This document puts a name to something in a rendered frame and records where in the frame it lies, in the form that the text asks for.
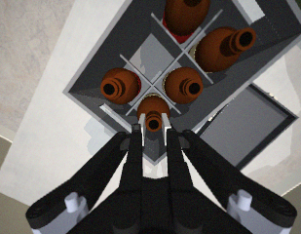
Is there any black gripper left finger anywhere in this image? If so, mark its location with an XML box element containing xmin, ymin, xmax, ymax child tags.
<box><xmin>25</xmin><ymin>114</ymin><xmax>146</xmax><ymax>234</ymax></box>

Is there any grey divided crate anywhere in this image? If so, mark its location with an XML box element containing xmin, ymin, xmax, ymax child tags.
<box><xmin>62</xmin><ymin>0</ymin><xmax>279</xmax><ymax>135</ymax></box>

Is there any black rectangular tray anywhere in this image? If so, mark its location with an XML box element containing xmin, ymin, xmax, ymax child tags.
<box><xmin>196</xmin><ymin>82</ymin><xmax>299</xmax><ymax>171</ymax></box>

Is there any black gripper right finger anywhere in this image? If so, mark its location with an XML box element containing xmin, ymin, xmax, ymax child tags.
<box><xmin>162</xmin><ymin>113</ymin><xmax>297</xmax><ymax>234</ymax></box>

